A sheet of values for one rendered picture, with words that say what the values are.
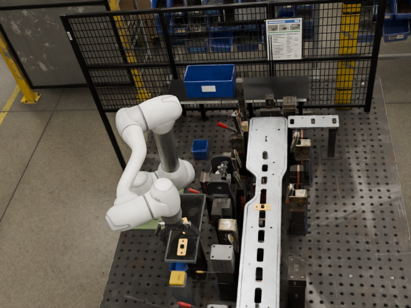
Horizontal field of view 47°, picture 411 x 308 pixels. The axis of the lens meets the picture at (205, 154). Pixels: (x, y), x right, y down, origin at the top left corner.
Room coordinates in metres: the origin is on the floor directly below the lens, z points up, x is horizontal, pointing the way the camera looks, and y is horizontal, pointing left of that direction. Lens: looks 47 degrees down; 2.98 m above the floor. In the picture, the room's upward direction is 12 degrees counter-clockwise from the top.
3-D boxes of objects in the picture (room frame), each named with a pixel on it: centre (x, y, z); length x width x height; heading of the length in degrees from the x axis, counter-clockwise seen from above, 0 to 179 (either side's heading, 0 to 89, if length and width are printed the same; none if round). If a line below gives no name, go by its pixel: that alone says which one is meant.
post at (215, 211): (1.39, 0.00, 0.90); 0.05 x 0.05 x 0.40; 74
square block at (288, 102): (2.10, -0.55, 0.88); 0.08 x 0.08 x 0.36; 74
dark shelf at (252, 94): (2.34, -0.28, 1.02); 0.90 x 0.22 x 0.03; 74
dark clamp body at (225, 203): (1.44, -0.03, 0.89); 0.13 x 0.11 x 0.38; 74
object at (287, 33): (2.37, -0.60, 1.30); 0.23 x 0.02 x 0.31; 74
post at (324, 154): (1.91, -0.76, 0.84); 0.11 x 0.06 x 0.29; 74
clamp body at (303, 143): (1.76, -0.54, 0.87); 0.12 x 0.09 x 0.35; 74
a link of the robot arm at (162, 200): (1.17, 0.20, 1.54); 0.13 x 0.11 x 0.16; 106
